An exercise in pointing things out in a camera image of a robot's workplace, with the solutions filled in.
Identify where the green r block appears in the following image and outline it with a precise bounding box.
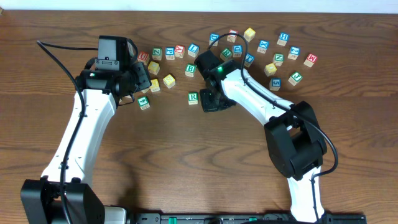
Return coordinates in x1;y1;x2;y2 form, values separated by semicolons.
220;48;233;62
188;92;198;105

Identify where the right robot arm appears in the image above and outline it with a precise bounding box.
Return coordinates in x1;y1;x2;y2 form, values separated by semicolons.
194;50;327;223

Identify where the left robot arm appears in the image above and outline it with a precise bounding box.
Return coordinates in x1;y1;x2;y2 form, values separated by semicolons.
21;35;150;223

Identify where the green tilted letter block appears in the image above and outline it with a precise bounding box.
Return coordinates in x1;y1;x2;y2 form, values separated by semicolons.
141;88;150;93

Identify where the yellow block beside green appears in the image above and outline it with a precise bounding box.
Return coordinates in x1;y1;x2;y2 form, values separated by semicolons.
150;79;160;93

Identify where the yellow block upper left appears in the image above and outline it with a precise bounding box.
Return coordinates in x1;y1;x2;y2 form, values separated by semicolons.
147;61;160;75

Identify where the red U block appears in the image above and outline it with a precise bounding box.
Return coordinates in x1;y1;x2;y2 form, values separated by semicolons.
137;51;150;65

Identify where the green 4 block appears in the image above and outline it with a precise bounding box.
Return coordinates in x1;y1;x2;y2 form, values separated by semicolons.
137;96;150;110

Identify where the yellow S block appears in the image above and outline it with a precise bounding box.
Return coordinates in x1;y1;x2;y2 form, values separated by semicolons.
163;74;176;88

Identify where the green Z block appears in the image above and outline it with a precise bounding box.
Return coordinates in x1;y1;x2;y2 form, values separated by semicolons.
152;47;162;61

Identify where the green B block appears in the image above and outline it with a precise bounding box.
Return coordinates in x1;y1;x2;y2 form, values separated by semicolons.
185;63;196;77

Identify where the blue P block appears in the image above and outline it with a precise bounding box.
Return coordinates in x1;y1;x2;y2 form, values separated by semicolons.
165;47;175;60

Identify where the red A block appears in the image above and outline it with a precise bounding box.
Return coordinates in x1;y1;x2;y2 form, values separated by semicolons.
174;45;185;58

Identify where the blue L block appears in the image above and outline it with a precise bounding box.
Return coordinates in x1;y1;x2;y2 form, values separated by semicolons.
188;43;200;58

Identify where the blue T block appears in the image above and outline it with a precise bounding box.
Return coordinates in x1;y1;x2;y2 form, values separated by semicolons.
244;53;255;68

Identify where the blue D block middle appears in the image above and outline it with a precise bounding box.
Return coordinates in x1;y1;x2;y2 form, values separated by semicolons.
233;45;243;58

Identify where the blue d block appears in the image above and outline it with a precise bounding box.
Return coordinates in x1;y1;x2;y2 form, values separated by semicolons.
233;45;243;58
209;33;220;47

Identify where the blue D block top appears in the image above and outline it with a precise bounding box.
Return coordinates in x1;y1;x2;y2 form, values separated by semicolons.
209;33;220;47

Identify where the red I block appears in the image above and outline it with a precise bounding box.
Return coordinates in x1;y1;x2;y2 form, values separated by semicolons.
227;29;238;43

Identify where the blue 5 block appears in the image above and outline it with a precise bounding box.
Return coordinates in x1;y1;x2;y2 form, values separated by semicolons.
269;78;282;91

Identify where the yellow block right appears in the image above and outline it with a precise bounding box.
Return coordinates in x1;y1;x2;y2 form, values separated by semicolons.
264;63;277;77

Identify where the blue X block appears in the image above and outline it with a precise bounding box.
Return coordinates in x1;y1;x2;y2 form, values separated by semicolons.
257;40;269;54

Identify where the yellow block top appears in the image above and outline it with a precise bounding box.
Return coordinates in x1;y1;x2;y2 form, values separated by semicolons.
244;27;256;42

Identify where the green N block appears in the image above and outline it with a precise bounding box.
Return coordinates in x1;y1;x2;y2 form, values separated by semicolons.
272;54;284;67

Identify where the green J block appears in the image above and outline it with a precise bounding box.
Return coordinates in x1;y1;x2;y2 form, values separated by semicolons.
288;72;303;86

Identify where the blue H block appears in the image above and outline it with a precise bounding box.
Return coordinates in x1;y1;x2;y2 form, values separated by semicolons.
277;32;290;46

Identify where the blue 2 block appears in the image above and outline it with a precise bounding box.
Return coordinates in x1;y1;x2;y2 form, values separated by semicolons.
287;46;300;60

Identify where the red M block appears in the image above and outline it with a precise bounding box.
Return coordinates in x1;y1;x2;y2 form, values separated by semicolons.
303;54;318;68

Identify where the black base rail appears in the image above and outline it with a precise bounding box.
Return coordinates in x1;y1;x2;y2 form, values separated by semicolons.
126;213;367;224

